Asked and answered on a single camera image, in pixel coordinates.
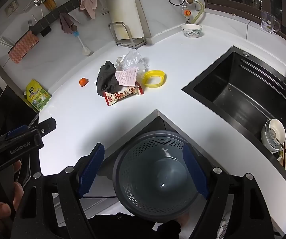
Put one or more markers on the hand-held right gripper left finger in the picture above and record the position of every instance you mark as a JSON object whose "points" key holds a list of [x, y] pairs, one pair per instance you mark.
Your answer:
{"points": [[90, 170]]}

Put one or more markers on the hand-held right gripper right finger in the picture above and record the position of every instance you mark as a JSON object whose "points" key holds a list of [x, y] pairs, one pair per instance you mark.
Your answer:
{"points": [[195, 171]]}

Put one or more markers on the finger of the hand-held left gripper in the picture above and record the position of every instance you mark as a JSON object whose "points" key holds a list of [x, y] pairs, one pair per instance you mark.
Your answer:
{"points": [[15, 132], [47, 126]]}

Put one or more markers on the grey perforated waste bin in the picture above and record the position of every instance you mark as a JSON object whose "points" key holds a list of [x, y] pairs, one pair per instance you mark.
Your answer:
{"points": [[157, 176]]}

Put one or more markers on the black sock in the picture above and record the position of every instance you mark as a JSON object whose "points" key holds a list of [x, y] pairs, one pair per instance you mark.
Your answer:
{"points": [[106, 79]]}

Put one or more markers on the red white snack wrapper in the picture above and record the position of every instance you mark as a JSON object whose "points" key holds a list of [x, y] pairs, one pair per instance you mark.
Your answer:
{"points": [[118, 95]]}

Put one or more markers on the pink paper slip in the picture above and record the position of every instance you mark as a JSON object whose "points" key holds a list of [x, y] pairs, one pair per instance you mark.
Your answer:
{"points": [[126, 76]]}

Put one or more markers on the person's left hand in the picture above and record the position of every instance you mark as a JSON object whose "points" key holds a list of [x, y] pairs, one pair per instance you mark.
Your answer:
{"points": [[17, 194]]}

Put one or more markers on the black cooktop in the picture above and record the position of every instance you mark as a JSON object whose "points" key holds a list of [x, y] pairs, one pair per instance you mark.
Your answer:
{"points": [[8, 104]]}

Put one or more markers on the green yellow seasoning packet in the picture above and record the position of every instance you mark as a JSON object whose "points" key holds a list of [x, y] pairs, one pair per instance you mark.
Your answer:
{"points": [[37, 95]]}

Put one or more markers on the small orange fruit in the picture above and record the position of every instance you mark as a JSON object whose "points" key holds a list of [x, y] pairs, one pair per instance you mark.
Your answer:
{"points": [[83, 82]]}

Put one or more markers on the pink striped dishcloth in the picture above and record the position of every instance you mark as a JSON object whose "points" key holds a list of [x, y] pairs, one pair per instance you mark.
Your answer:
{"points": [[23, 47]]}

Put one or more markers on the black sink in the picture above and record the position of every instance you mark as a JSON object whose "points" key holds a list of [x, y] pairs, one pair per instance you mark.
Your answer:
{"points": [[232, 97]]}

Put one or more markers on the white bottle brush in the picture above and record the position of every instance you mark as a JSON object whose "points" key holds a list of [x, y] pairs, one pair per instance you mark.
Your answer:
{"points": [[86, 52]]}

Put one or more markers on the stacked bowls in sink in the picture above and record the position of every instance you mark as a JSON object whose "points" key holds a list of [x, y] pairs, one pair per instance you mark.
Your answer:
{"points": [[275, 129]]}

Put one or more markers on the crumpled white tissue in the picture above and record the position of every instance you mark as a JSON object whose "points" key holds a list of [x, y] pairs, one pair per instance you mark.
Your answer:
{"points": [[119, 61]]}

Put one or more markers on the metal fork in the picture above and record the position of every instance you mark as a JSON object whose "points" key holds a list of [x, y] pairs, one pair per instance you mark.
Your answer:
{"points": [[30, 24]]}

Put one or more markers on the brown cloth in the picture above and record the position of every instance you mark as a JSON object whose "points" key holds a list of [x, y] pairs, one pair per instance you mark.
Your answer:
{"points": [[66, 23]]}

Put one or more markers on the clear plastic bag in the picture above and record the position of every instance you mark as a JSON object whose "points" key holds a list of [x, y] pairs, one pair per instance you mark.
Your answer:
{"points": [[133, 59]]}

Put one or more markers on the metal cutting board rack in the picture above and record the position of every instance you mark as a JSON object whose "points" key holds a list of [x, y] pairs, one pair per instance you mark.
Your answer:
{"points": [[130, 43]]}

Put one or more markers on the amber cup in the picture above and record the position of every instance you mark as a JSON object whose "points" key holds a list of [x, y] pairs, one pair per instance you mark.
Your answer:
{"points": [[50, 3]]}

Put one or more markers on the pink cloth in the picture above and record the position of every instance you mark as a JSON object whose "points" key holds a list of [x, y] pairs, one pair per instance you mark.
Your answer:
{"points": [[89, 5]]}

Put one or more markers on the white peeler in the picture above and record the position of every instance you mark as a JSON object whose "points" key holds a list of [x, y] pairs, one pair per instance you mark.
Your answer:
{"points": [[104, 10]]}

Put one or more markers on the white patterned bowl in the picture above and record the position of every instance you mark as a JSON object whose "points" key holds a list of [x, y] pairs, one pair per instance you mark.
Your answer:
{"points": [[191, 32]]}

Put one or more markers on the white cutting board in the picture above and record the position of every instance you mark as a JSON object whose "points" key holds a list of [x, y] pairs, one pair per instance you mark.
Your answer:
{"points": [[125, 5]]}

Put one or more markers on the gas valve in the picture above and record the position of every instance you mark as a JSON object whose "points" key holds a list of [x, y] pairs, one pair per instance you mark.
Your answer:
{"points": [[186, 12]]}

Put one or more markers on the clear glass mug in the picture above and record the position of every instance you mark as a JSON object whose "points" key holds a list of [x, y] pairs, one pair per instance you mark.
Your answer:
{"points": [[267, 22]]}

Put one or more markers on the black wall rail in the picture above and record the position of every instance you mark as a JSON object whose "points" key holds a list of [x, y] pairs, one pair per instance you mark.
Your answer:
{"points": [[65, 6]]}

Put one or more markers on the wall outlet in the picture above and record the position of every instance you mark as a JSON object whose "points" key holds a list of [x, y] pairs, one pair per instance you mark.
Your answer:
{"points": [[12, 8]]}

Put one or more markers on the metal wall hook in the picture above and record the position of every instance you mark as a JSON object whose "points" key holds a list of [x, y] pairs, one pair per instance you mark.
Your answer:
{"points": [[37, 0]]}

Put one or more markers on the dark window frame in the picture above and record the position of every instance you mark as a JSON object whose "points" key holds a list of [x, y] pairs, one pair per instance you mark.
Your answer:
{"points": [[232, 6]]}

